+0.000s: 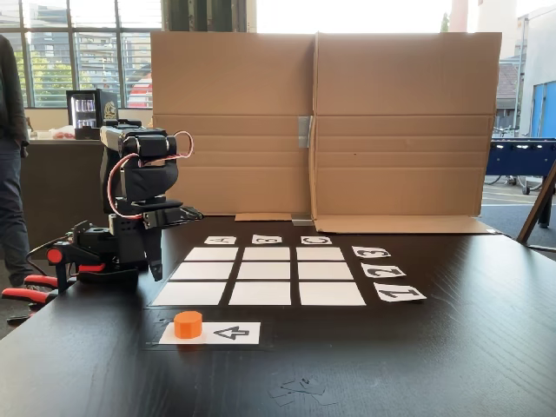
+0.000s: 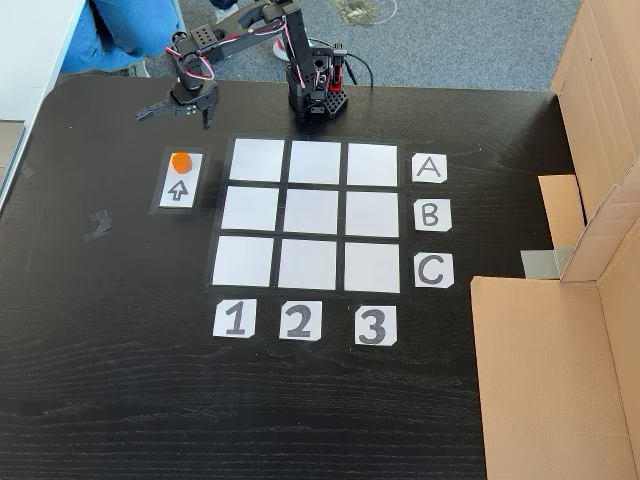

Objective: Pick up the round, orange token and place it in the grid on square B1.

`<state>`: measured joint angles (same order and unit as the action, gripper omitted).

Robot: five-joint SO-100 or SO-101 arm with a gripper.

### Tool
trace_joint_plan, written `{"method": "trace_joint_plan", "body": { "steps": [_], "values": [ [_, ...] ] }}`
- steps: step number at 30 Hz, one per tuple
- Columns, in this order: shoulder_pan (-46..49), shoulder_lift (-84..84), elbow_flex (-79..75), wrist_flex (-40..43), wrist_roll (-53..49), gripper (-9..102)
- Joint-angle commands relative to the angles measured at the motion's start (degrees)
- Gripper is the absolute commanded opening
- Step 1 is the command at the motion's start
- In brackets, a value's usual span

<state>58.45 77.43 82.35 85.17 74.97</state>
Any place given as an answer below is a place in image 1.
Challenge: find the paper sheet number 2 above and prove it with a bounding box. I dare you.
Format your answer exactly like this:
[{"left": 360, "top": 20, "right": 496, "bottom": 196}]
[{"left": 360, "top": 262, "right": 407, "bottom": 279}]

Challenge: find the round orange token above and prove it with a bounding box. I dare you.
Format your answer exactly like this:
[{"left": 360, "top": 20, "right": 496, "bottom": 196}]
[{"left": 173, "top": 310, "right": 203, "bottom": 340}]

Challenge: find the white plastic bag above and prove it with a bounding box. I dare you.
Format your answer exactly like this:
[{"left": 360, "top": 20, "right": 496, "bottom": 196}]
[{"left": 47, "top": 124, "right": 76, "bottom": 140}]

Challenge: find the white arrow paper sheet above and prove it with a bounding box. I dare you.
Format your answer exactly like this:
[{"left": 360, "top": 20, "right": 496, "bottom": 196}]
[{"left": 158, "top": 321, "right": 261, "bottom": 346}]

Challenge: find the person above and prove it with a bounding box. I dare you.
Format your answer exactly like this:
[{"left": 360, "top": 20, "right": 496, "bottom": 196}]
[{"left": 0, "top": 34, "right": 35, "bottom": 288}]

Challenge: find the paper sheet number 3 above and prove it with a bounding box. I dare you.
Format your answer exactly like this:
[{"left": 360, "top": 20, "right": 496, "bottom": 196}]
[{"left": 351, "top": 245, "right": 392, "bottom": 260}]

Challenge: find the white nine-square paper grid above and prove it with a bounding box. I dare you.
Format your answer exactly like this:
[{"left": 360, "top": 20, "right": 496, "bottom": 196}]
[{"left": 150, "top": 246, "right": 368, "bottom": 308}]

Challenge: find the blue foosball table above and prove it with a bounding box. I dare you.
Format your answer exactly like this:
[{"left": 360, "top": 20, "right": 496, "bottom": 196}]
[{"left": 485, "top": 137, "right": 556, "bottom": 195}]

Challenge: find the wooden easel leg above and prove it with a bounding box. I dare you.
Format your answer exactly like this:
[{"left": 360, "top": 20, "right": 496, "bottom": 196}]
[{"left": 515, "top": 158, "right": 556, "bottom": 253}]

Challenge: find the red white servo cable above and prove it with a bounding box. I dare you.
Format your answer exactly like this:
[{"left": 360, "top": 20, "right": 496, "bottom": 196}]
[{"left": 106, "top": 130, "right": 195, "bottom": 219}]

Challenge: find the black mini fridge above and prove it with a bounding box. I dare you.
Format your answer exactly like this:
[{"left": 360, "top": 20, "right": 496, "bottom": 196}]
[{"left": 65, "top": 89, "right": 119, "bottom": 141}]

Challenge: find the brown cardboard box wall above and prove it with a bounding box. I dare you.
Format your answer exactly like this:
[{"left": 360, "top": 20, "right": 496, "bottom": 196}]
[
  {"left": 149, "top": 30, "right": 316, "bottom": 222},
  {"left": 308, "top": 30, "right": 503, "bottom": 235}
]

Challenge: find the dark counter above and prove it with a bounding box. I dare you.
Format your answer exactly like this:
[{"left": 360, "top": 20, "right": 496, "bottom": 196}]
[{"left": 17, "top": 136, "right": 153, "bottom": 261}]

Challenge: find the red black clamp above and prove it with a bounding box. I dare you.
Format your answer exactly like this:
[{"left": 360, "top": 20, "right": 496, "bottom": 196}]
[
  {"left": 0, "top": 249, "right": 66, "bottom": 308},
  {"left": 23, "top": 262, "right": 108, "bottom": 290}
]

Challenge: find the paper sheet number 1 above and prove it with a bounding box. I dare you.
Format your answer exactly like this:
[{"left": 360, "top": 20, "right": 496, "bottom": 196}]
[{"left": 373, "top": 281, "right": 427, "bottom": 303}]

